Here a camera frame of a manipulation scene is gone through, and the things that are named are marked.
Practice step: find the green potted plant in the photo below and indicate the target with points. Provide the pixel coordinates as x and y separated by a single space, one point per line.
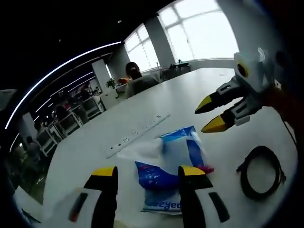
111 83

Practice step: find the orange object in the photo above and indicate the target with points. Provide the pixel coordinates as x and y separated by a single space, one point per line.
123 80

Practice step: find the blue tissue pack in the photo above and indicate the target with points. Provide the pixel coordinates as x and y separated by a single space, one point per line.
154 177

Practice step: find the table socket strip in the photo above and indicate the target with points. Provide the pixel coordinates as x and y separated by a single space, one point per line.
140 135

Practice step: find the teal desk item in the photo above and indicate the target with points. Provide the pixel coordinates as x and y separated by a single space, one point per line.
179 64

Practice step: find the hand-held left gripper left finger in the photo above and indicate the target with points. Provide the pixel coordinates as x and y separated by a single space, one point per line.
104 197

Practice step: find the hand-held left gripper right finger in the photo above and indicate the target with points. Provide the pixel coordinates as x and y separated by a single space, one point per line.
190 197

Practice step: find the long ceiling light strip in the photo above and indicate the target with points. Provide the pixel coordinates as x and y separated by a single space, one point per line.
47 78

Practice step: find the row of white office chairs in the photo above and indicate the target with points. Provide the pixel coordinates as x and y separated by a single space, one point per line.
92 107

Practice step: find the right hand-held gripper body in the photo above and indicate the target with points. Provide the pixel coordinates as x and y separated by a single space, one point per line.
256 71

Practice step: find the large window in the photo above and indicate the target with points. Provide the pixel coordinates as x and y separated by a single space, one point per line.
141 50
202 28

